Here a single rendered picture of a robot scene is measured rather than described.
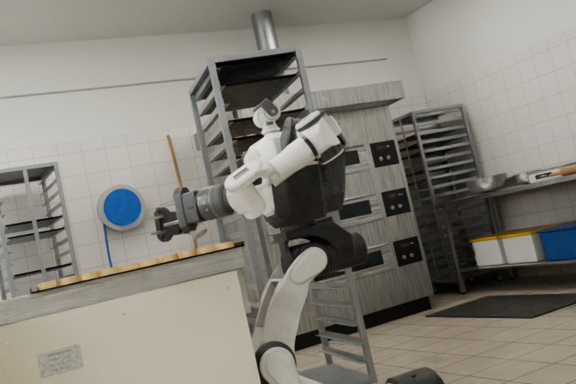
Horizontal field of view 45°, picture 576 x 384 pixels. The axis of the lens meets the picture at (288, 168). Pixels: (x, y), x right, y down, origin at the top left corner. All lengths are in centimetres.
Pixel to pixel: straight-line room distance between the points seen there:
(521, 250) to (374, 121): 168
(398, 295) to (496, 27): 275
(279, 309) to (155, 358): 44
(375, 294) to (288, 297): 375
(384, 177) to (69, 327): 445
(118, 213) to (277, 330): 397
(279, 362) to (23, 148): 435
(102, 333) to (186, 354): 24
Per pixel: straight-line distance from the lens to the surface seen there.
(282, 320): 224
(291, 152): 179
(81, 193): 619
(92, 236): 616
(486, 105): 719
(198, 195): 183
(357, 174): 598
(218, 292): 205
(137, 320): 201
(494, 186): 655
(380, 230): 602
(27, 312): 200
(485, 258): 661
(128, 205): 609
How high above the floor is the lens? 90
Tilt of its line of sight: 5 degrees up
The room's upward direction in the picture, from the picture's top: 13 degrees counter-clockwise
